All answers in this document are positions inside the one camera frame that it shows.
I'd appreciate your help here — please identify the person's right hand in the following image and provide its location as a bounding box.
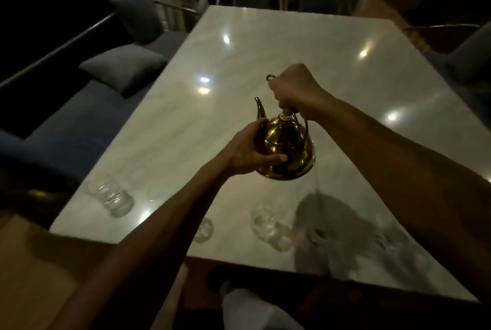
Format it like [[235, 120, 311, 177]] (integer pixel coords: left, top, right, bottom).
[[268, 63, 335, 122]]

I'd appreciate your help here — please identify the person's left hand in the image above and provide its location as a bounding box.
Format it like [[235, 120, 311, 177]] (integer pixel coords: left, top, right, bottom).
[[218, 118, 288, 178]]

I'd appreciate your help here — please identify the golden metal teapot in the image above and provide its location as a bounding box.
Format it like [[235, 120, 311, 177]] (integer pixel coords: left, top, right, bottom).
[[254, 74, 317, 181]]

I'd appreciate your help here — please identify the person's left forearm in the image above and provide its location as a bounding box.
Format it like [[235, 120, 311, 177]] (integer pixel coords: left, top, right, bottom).
[[49, 157, 235, 330]]

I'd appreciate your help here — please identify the person's right forearm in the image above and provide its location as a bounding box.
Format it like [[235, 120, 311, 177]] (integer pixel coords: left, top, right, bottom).
[[313, 90, 491, 300]]

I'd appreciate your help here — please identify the clear drinking glass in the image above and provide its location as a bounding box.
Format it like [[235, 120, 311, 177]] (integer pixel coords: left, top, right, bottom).
[[250, 202, 294, 253], [193, 217, 214, 244], [374, 222, 432, 277], [307, 222, 338, 250], [85, 173, 134, 218]]

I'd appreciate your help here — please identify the person's white trouser leg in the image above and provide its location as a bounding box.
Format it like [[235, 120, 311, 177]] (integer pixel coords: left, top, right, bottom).
[[222, 288, 304, 330]]

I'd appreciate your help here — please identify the grey cushion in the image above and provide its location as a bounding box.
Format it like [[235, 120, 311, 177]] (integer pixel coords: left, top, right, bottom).
[[109, 0, 165, 44], [79, 43, 168, 94]]

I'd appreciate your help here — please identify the blue bench sofa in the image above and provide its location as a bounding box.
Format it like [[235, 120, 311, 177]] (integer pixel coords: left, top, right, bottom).
[[0, 30, 188, 188]]

